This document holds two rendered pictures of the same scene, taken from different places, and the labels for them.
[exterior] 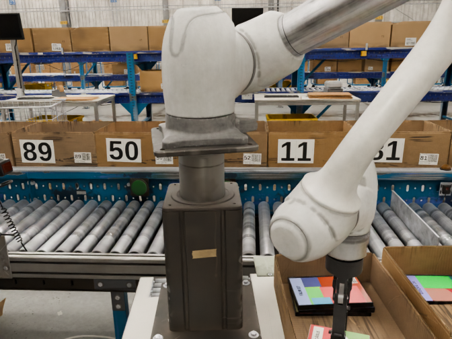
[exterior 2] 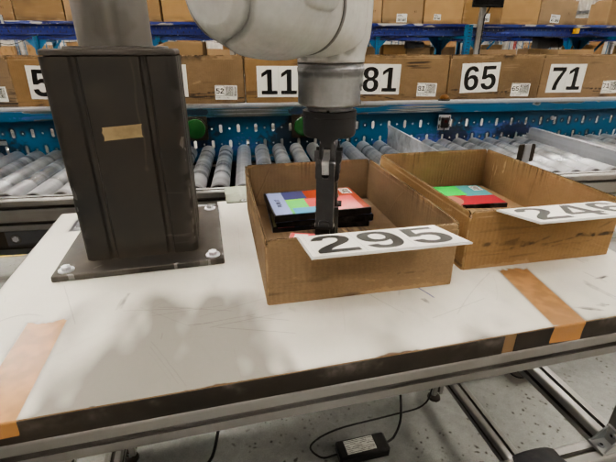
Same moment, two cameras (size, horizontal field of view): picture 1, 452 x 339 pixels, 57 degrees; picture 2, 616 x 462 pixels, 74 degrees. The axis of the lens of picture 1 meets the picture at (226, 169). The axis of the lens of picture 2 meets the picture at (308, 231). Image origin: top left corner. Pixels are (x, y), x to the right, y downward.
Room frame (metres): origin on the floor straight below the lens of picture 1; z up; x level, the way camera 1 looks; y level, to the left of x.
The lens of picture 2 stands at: (0.19, -0.09, 1.08)
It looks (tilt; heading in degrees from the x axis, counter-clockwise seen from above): 24 degrees down; 348
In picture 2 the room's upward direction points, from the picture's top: straight up
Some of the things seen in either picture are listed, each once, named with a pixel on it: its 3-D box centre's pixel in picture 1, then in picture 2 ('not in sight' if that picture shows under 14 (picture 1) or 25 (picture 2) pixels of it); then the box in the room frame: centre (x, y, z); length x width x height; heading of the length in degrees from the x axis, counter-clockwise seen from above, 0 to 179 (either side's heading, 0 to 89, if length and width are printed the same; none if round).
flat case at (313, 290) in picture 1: (327, 290); (314, 203); (0.95, -0.26, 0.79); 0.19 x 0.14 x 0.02; 93
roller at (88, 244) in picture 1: (102, 227); (25, 176); (1.53, 0.50, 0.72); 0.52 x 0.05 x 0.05; 176
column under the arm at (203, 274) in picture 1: (204, 254); (135, 151); (0.93, 0.06, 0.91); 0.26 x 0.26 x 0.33; 2
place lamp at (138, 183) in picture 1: (138, 187); not in sight; (1.76, 0.39, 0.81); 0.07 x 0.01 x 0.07; 86
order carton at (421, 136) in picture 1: (392, 143); (388, 77); (1.91, -0.79, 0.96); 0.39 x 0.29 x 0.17; 86
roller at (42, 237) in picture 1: (55, 226); not in sight; (1.54, 0.69, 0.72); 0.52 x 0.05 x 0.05; 176
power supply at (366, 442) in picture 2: not in sight; (362, 448); (0.97, -0.41, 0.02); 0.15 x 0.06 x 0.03; 92
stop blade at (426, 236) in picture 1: (411, 221); (410, 149); (1.45, -0.70, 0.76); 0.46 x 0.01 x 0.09; 176
